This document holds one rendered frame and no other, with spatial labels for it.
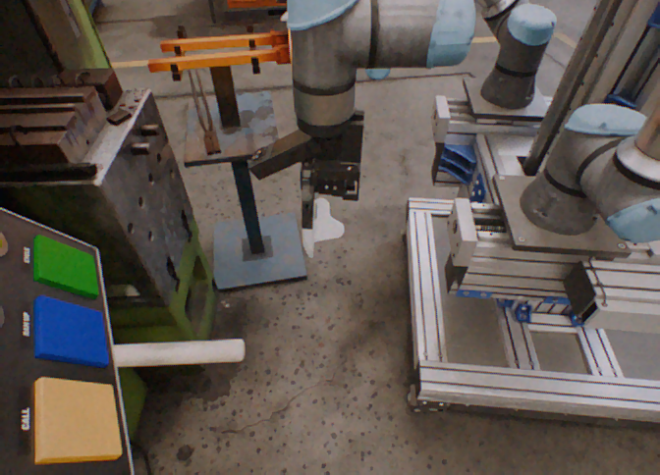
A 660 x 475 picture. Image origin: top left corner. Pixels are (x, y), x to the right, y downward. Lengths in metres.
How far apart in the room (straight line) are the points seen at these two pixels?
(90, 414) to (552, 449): 1.39
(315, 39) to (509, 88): 0.89
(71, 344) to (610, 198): 0.75
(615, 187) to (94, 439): 0.73
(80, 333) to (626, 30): 1.01
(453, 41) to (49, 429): 0.52
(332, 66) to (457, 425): 1.28
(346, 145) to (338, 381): 1.11
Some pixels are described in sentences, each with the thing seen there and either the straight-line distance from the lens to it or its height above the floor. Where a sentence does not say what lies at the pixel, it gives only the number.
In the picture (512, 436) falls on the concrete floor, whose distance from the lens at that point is 1.56.
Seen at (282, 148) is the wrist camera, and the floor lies 1.09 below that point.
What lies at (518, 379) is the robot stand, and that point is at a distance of 1.38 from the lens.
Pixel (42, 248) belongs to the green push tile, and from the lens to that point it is 0.57.
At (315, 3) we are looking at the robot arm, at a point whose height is 1.27.
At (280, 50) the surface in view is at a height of 0.96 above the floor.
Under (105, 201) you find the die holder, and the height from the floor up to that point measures 0.86.
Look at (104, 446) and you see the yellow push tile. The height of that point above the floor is 0.99.
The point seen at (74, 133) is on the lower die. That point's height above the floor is 0.96.
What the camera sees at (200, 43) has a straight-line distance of 1.28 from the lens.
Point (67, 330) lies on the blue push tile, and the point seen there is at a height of 1.02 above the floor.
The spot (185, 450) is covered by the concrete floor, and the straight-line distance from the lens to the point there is 1.50.
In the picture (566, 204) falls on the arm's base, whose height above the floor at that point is 0.88.
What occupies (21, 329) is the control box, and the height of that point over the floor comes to 1.05.
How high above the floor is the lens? 1.39
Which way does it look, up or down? 47 degrees down
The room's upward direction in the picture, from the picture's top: straight up
